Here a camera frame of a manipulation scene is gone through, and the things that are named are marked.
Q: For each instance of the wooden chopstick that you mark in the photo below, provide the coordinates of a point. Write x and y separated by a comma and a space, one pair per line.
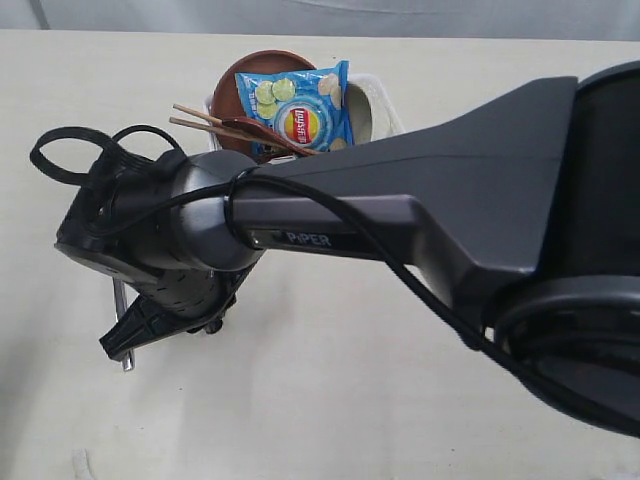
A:
198, 114
222, 132

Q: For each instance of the lower wooden chopstick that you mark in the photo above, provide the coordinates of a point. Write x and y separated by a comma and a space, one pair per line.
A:
222, 132

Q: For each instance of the white perforated plastic basket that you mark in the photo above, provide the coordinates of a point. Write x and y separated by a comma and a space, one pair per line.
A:
369, 82

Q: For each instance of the brown round plate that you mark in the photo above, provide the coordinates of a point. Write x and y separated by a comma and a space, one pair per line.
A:
226, 102

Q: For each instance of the speckled white ceramic bowl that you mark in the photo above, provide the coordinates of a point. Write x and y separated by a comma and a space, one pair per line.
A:
368, 115

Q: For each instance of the dark brown wooden spoon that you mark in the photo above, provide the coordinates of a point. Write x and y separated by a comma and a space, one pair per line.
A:
264, 135

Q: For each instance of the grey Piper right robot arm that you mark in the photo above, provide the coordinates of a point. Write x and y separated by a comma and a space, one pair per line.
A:
516, 223

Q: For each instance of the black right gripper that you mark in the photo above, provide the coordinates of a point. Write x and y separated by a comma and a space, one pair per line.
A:
171, 302

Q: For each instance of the blue Lays chips bag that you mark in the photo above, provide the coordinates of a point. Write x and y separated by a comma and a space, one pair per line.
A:
306, 107

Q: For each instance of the upper wooden chopstick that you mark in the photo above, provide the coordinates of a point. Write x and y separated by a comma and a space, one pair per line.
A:
198, 114

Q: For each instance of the silver table knife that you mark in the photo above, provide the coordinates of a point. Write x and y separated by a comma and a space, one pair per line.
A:
121, 305

